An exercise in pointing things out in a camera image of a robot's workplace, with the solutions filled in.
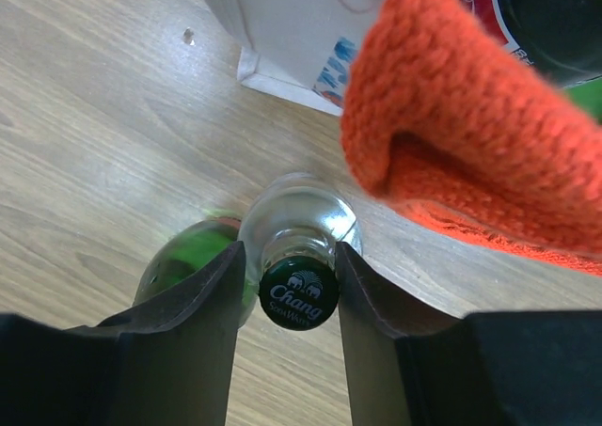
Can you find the front green beer bottle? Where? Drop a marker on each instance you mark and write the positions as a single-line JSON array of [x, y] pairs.
[[187, 252]]

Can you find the cola glass bottle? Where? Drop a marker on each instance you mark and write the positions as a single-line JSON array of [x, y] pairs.
[[561, 39]]

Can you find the clear glass soda bottle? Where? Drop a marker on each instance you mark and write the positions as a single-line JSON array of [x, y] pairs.
[[289, 234]]

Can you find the beige canvas tote bag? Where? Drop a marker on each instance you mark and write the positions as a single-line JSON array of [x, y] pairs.
[[439, 122]]

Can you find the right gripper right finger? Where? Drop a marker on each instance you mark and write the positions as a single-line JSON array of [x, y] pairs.
[[408, 363]]

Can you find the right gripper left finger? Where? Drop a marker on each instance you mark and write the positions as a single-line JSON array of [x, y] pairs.
[[167, 361]]

